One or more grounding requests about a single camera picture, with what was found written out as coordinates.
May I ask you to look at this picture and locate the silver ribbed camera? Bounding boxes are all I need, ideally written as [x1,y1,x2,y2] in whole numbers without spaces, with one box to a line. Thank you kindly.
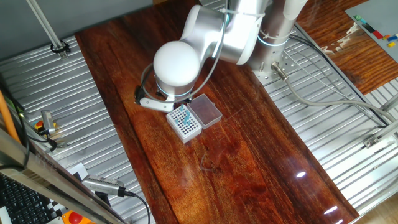
[81,174,127,197]

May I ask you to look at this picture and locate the steel frame beam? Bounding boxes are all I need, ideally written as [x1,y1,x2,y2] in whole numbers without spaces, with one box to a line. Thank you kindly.
[0,129,127,224]

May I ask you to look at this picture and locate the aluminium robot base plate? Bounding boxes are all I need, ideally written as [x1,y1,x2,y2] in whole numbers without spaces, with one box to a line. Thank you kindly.
[254,29,301,86]

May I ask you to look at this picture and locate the black cable tie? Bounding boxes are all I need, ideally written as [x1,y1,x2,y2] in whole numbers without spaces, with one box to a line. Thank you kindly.
[50,39,72,54]

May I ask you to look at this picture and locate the slanted metal pole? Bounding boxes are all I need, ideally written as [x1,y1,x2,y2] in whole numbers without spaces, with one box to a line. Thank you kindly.
[26,0,70,60]

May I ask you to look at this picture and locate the clear plastic box lid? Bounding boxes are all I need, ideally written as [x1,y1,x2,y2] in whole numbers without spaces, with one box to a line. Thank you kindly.
[186,93,223,130]

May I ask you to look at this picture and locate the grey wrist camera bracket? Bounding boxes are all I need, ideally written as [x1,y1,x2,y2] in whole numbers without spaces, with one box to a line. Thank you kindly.
[139,95,175,113]

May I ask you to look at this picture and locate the orange pole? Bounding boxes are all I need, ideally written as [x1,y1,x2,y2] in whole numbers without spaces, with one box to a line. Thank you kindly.
[0,90,21,144]

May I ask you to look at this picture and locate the white pipette tip rack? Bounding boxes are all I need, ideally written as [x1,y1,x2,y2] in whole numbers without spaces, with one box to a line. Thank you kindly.
[165,104,203,144]

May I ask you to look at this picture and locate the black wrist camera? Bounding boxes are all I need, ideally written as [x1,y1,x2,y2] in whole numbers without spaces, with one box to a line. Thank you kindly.
[134,85,146,105]

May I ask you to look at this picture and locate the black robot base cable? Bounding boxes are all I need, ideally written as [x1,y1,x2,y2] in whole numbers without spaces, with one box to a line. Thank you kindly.
[289,33,389,128]

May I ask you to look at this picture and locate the black keyboard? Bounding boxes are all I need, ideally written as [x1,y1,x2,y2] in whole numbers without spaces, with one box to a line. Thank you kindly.
[0,174,52,224]

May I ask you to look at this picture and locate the red emergency stop button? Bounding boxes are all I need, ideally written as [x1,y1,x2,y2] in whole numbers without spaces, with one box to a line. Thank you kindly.
[61,210,96,224]

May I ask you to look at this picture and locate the glossy brown wooden board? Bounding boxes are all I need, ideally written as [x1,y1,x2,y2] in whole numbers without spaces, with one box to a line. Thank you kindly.
[74,0,360,224]

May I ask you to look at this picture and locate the grey cable with metal connector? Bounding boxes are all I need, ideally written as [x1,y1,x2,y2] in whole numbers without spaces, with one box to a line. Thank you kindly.
[271,61,398,123]

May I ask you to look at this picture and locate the black camera cable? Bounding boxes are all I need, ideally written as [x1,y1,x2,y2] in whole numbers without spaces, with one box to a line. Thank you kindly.
[124,190,152,224]

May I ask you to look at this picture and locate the aluminium profile bar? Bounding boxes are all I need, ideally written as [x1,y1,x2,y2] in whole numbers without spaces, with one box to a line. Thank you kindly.
[363,119,398,149]
[377,93,398,113]

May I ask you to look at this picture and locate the grey board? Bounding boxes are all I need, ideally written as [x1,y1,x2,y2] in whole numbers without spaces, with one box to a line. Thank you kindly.
[344,0,398,63]

